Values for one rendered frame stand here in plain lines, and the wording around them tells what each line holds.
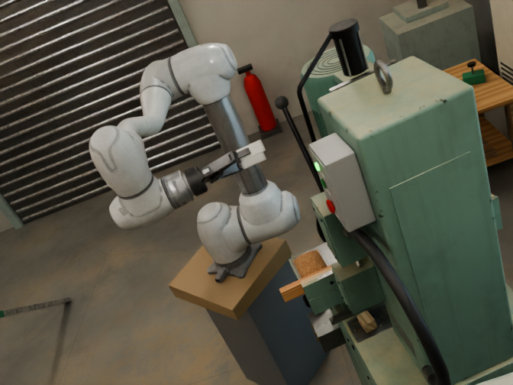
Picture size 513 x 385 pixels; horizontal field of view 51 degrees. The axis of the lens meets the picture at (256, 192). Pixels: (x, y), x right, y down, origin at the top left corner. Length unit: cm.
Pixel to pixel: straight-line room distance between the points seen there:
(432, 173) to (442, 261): 21
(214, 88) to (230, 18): 260
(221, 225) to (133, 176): 74
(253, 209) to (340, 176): 100
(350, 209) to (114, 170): 57
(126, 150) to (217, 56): 59
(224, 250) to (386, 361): 82
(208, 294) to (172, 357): 92
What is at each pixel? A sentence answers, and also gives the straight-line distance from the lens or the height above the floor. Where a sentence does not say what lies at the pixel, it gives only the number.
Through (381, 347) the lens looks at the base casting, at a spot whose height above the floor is 80.
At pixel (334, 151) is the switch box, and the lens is 99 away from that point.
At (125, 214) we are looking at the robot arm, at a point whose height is 135.
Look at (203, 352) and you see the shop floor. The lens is 292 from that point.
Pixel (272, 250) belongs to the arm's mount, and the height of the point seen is 68.
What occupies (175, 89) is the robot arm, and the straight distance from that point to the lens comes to 181.
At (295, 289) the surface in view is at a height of 93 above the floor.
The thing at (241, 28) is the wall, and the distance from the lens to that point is 438.
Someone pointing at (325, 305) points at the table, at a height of 86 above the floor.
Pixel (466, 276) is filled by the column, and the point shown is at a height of 112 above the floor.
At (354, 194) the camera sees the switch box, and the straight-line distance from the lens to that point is 101.
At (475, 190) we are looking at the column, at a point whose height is 131.
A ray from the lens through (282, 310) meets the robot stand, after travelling 226.
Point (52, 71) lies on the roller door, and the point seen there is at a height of 112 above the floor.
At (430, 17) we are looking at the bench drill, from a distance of 377.
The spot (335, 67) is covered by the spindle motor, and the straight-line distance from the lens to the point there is 127.
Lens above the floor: 197
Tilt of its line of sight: 31 degrees down
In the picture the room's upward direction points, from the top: 24 degrees counter-clockwise
